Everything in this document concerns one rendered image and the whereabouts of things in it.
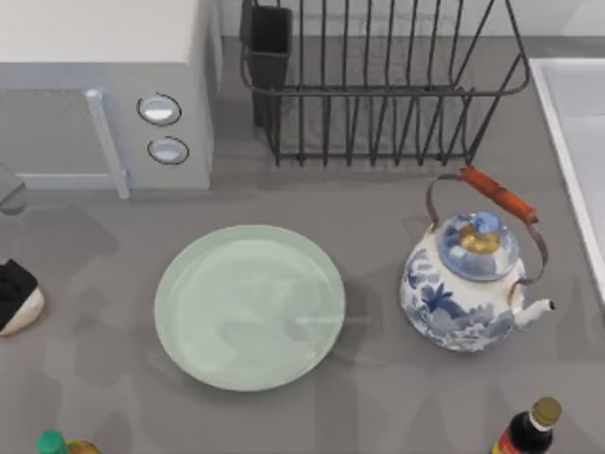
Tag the small microwave knob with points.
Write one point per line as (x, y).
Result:
(167, 150)

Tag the blue and white teapot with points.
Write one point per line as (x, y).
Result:
(465, 288)

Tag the dark sauce bottle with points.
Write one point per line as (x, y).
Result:
(529, 432)

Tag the pale green plate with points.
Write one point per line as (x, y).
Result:
(249, 307)

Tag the large microwave knob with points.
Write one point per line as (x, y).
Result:
(159, 109)

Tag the black cutlery holder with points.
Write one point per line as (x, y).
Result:
(267, 47)

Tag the pale microwave oven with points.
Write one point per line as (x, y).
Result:
(156, 47)

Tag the green capped yellow bottle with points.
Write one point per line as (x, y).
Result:
(59, 443)

